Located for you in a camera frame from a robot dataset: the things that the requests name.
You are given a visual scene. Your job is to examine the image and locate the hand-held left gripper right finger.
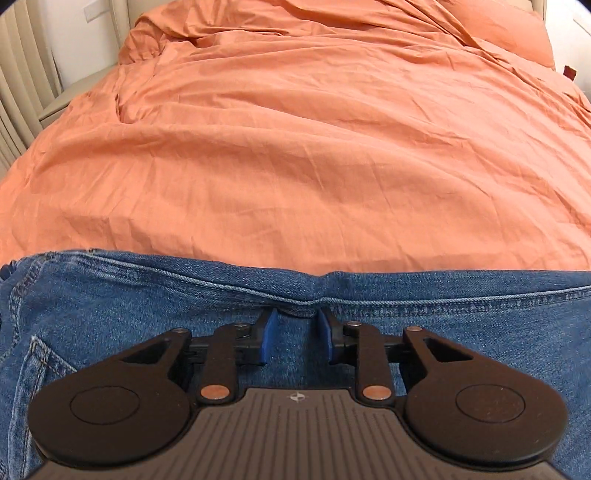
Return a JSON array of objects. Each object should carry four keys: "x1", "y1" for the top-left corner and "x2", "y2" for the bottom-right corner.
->
[{"x1": 315, "y1": 308, "x2": 476, "y2": 406}]

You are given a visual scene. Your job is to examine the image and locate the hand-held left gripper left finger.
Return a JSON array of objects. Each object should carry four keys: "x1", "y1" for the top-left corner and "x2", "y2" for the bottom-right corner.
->
[{"x1": 115, "y1": 308, "x2": 279, "y2": 406}]

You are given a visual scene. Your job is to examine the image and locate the blue denim pants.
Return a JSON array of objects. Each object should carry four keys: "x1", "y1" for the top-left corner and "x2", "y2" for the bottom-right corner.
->
[{"x1": 0, "y1": 249, "x2": 591, "y2": 480}]

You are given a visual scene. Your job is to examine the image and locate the orange bed cover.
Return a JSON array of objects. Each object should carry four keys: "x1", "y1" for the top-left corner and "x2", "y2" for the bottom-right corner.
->
[{"x1": 0, "y1": 0, "x2": 591, "y2": 287}]

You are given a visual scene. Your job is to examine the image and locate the beige nightstand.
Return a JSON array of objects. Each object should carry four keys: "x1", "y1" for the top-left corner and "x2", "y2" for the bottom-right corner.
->
[{"x1": 39, "y1": 87, "x2": 90, "y2": 123}]

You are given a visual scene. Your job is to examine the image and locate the beige curtain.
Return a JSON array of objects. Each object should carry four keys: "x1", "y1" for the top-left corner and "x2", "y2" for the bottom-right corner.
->
[{"x1": 0, "y1": 0, "x2": 63, "y2": 174}]

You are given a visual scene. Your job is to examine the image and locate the beige upholstered headboard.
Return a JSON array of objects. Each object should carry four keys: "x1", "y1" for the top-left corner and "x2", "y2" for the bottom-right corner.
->
[{"x1": 113, "y1": 0, "x2": 153, "y2": 29}]

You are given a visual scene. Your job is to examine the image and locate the orange pillow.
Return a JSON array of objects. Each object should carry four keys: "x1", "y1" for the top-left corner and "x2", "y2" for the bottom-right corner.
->
[{"x1": 438, "y1": 0, "x2": 556, "y2": 71}]

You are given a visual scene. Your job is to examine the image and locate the white wall switch plate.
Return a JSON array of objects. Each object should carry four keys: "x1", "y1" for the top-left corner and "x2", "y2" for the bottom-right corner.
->
[{"x1": 83, "y1": 0, "x2": 116, "y2": 21}]

